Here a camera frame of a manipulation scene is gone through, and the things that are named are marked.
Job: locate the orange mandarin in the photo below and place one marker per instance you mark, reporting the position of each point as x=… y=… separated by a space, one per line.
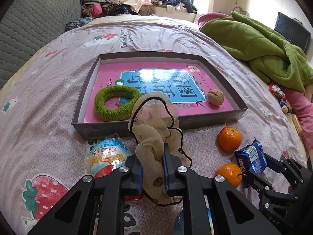
x=229 y=139
x=231 y=172

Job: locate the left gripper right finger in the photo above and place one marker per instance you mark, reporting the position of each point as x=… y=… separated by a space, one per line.
x=211 y=205

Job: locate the red wrapped candy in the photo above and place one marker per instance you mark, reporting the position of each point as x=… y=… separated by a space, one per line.
x=277 y=92

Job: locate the pink pillow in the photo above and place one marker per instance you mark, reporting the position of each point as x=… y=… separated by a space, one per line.
x=204 y=18

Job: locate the beige sheer scrunchie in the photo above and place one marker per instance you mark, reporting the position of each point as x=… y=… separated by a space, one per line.
x=156 y=136

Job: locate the green fleece blanket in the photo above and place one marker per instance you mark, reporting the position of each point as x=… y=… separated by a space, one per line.
x=270 y=56

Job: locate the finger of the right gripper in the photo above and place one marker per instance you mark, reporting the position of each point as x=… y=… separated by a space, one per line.
x=283 y=166
x=257 y=182

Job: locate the pink patterned bed sheet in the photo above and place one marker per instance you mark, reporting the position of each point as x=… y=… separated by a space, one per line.
x=37 y=105

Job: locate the red King Egg toy pack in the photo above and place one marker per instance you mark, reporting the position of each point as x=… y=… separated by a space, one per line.
x=111 y=157

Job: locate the blue snack packet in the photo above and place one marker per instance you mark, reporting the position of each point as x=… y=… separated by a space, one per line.
x=251 y=157

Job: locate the clothes pile on windowsill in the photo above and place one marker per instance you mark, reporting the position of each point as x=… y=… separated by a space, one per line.
x=179 y=5

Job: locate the small toy figure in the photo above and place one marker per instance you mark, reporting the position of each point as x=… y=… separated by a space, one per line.
x=285 y=106

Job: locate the grey shallow cardboard box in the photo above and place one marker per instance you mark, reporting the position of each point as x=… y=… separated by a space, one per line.
x=114 y=104

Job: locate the dark patterned cloth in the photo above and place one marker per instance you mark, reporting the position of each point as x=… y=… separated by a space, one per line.
x=78 y=23

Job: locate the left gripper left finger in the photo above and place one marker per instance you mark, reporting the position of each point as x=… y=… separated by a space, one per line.
x=94 y=205

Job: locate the grey quilted headboard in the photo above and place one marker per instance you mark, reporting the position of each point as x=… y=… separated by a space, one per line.
x=28 y=25

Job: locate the black monitor screen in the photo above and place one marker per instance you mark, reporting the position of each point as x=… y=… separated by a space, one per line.
x=293 y=31

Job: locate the walnut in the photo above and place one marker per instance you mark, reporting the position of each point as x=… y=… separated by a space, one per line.
x=215 y=97

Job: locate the clothes pile beside headboard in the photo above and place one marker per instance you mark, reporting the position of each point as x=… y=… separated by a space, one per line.
x=101 y=8

